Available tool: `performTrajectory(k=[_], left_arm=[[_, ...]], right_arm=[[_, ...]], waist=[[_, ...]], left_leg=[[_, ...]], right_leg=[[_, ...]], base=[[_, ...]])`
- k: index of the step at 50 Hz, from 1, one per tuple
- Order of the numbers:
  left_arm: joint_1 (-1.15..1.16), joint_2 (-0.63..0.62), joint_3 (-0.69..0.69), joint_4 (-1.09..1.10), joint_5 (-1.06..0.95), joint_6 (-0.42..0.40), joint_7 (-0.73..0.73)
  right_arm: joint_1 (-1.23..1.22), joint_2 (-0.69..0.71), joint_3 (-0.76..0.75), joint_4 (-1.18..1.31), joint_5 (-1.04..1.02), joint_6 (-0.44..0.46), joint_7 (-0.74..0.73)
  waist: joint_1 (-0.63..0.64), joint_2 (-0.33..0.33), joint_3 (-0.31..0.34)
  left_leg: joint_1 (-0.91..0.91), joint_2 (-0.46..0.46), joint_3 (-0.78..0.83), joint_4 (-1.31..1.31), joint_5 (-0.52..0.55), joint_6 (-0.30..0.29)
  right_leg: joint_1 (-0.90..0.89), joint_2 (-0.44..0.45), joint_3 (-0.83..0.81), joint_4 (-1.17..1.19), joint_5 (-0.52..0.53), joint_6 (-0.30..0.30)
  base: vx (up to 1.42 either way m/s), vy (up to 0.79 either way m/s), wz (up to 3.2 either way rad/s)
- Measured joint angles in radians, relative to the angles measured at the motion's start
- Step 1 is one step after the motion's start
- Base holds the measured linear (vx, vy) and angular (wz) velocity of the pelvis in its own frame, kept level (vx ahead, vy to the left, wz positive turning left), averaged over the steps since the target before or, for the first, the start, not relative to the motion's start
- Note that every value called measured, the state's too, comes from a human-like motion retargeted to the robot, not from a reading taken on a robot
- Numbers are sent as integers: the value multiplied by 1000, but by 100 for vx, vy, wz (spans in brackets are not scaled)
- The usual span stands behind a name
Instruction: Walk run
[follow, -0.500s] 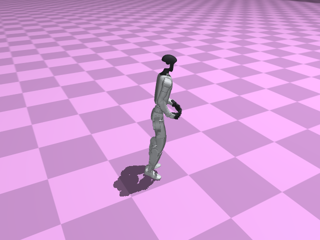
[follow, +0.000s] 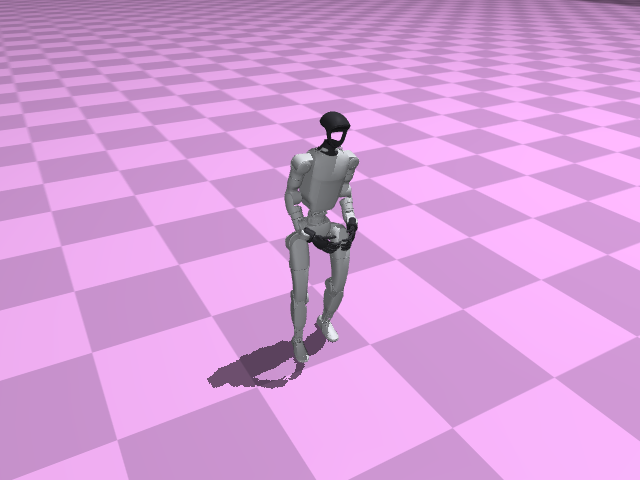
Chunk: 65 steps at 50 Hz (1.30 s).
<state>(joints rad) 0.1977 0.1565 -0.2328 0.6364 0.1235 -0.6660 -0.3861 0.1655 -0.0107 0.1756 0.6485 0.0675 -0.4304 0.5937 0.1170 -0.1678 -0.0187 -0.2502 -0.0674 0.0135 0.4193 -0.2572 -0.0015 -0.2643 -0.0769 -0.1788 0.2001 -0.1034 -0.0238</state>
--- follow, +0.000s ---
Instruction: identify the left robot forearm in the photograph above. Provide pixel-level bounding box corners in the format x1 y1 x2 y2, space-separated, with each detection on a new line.
339 186 358 227

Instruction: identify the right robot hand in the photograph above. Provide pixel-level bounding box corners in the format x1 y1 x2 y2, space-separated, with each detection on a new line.
304 227 342 254

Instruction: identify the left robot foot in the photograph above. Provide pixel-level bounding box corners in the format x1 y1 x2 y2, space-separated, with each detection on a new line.
316 315 339 342

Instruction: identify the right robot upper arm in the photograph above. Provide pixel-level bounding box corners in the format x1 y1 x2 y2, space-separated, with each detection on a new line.
285 153 314 205

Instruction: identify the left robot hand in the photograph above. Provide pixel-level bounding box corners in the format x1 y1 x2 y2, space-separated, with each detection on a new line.
341 217 358 251

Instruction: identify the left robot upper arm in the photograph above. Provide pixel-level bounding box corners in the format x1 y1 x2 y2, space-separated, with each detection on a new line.
339 150 359 197

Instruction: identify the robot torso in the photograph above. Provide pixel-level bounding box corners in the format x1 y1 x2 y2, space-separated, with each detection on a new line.
299 146 349 237

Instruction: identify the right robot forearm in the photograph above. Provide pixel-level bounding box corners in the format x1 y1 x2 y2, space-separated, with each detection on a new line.
284 193 310 241

